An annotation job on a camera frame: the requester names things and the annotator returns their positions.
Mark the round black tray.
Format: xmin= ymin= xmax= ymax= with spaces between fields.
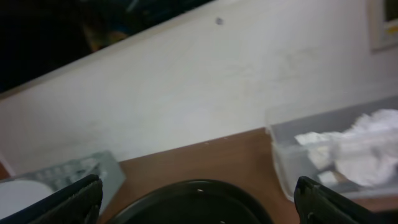
xmin=108 ymin=179 xmax=272 ymax=224

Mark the white round plate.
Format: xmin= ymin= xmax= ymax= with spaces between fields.
xmin=0 ymin=180 xmax=54 ymax=219

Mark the grey dishwasher rack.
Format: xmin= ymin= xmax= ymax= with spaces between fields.
xmin=1 ymin=151 xmax=126 ymax=214

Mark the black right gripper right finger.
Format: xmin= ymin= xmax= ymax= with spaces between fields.
xmin=294 ymin=176 xmax=397 ymax=224

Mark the clear plastic bin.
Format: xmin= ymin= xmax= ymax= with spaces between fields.
xmin=269 ymin=96 xmax=397 ymax=200

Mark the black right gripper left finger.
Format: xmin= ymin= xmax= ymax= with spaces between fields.
xmin=1 ymin=174 xmax=103 ymax=224

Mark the large white napkin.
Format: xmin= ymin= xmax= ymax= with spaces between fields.
xmin=331 ymin=109 xmax=397 ymax=187

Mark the small white napkin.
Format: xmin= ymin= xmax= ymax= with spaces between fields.
xmin=295 ymin=132 xmax=341 ymax=170

